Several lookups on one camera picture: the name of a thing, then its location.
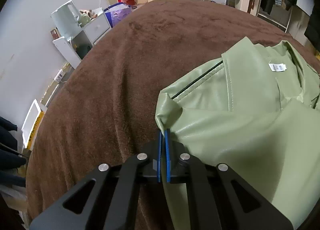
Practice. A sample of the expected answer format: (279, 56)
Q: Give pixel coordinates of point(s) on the purple plastic bag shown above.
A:
(116, 12)

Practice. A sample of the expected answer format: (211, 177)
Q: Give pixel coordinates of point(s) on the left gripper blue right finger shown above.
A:
(181, 166)

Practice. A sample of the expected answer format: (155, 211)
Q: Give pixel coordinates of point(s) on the white bedside cabinet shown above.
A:
(75, 49)

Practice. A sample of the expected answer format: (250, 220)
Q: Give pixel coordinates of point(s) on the green zip-up jacket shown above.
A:
(256, 109)

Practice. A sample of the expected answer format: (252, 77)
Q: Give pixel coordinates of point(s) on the metal clothes rack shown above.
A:
(279, 17)

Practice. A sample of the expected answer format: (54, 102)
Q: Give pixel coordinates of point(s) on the dark navy hanging clothes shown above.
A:
(10, 159)

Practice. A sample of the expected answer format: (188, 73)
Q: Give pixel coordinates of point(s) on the white flat box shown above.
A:
(32, 123)

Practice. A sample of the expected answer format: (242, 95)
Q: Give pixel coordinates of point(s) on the white power strip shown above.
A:
(59, 76)

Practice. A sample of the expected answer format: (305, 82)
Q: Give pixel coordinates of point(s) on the brown bed blanket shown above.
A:
(105, 111)

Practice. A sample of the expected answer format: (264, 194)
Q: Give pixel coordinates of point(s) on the pale green humidifier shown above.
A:
(66, 18)

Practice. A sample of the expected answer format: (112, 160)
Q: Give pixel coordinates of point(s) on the black long down coat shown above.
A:
(312, 31)

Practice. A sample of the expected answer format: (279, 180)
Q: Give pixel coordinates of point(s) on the beige suitcase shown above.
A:
(249, 6)

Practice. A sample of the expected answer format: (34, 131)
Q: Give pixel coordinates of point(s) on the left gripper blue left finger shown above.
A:
(146, 165)

